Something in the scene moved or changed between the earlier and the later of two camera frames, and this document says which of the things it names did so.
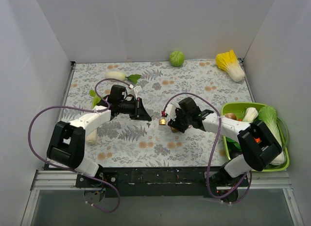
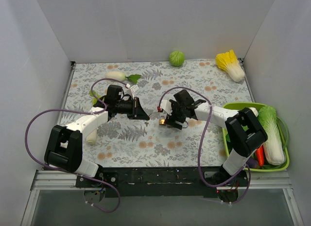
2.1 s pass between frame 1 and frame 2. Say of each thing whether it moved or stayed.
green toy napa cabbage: stayed
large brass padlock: moved
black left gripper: stayed
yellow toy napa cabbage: stayed
